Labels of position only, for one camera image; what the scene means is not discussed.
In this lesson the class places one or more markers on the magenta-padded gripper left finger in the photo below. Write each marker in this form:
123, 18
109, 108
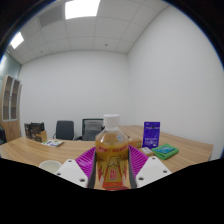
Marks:
83, 163

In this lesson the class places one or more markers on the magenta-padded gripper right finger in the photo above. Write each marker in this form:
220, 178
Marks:
140, 161

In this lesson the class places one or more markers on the orange-labelled drink bottle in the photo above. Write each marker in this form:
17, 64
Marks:
111, 156

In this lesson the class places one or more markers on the small wooden box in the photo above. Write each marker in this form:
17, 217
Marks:
136, 143

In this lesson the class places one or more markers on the green folded cloth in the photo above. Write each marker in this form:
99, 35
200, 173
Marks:
165, 151

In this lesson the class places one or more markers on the upright purple box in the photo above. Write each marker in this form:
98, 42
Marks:
151, 135

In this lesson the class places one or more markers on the green and white mug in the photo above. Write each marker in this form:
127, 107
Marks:
50, 165

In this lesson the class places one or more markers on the black mesh office chair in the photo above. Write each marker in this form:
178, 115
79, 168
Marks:
91, 128

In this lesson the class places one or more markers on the colourful printed booklet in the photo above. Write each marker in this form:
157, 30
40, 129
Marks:
52, 143

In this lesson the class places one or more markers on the dark grey office chair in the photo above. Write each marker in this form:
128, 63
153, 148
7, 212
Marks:
64, 130

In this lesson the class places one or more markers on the large dark brown box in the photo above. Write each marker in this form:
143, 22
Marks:
38, 131

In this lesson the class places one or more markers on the small dark brown box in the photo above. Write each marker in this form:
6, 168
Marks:
27, 130

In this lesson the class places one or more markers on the wooden glass-door shelf cabinet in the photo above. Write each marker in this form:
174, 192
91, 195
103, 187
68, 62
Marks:
10, 110

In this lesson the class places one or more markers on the small square ceiling light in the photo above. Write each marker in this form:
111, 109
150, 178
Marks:
17, 40

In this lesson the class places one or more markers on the ceiling air vent grille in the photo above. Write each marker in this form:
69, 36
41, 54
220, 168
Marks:
51, 15

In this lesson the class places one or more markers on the large square ceiling light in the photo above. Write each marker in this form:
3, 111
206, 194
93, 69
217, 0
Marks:
82, 8

